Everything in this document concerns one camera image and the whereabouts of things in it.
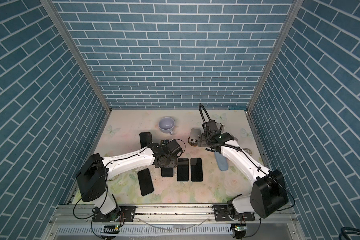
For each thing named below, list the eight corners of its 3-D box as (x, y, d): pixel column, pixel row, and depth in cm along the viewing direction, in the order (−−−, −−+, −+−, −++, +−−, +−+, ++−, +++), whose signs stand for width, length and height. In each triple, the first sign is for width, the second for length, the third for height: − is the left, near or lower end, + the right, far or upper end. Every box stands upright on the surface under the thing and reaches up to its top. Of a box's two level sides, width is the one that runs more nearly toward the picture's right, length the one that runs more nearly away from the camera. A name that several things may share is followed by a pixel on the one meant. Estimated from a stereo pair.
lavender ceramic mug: (158, 137, 105) (156, 131, 100) (160, 122, 114) (159, 116, 109) (173, 137, 105) (173, 132, 100) (174, 122, 114) (174, 116, 109)
